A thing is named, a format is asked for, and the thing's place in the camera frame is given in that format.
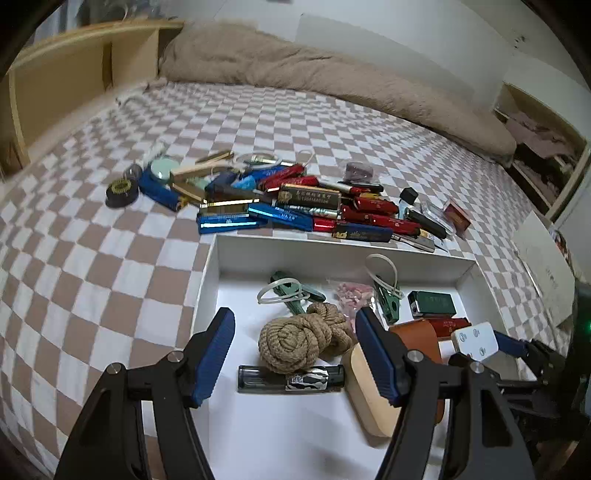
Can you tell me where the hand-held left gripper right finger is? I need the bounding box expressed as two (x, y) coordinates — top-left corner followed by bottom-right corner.
(355, 307), (536, 480)

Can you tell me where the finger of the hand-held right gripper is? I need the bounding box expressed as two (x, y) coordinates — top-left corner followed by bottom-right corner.
(494, 331), (561, 370)

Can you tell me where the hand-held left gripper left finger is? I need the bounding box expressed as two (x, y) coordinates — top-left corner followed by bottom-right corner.
(54, 308), (236, 480)

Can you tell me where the small white dotted case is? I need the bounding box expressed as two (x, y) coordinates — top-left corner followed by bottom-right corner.
(450, 322), (499, 362)

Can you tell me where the shallow white box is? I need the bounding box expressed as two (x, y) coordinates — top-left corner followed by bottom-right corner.
(191, 233), (525, 480)

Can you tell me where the red cigarette pack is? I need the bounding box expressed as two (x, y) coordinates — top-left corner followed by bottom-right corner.
(443, 198), (472, 232)

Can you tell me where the clear plastic case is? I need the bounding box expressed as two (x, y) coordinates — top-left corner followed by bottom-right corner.
(416, 199), (455, 227)

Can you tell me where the pile of lighters and knives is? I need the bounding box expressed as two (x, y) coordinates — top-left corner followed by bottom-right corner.
(139, 150), (437, 252)

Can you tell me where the pale wooden block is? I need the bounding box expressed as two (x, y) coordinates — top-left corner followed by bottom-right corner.
(345, 344), (403, 438)

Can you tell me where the brown leather case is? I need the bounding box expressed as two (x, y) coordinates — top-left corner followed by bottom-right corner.
(389, 320), (447, 423)

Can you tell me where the green folding tool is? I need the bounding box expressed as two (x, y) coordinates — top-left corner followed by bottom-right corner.
(270, 271), (326, 315)
(374, 281), (403, 325)

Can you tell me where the pink pill bag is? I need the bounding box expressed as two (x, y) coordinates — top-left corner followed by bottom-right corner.
(328, 279), (375, 319)

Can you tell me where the red lighter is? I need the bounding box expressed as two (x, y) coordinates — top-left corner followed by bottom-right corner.
(427, 318), (472, 341)

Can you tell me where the black zebra print lighter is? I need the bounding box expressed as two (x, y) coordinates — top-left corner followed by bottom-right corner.
(238, 364), (346, 394)

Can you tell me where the dark green lighter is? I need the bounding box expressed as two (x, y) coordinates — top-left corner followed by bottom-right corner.
(407, 291), (456, 320)

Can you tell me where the checkered bed sheet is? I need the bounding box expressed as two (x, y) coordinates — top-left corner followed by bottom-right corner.
(0, 80), (573, 476)

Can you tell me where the open wardrobe shelf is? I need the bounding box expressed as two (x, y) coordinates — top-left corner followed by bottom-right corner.
(492, 80), (591, 222)

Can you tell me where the beige fuzzy blanket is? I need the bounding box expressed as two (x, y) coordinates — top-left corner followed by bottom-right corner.
(159, 21), (518, 164)

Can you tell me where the wooden bedside shelf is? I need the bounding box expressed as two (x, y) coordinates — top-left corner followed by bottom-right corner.
(0, 21), (185, 176)

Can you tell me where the beige rope knot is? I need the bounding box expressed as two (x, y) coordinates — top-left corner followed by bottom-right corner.
(259, 302), (358, 374)

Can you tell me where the white cable tie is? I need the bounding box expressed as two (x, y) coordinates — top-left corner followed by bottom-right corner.
(365, 254), (403, 301)
(257, 277), (315, 306)

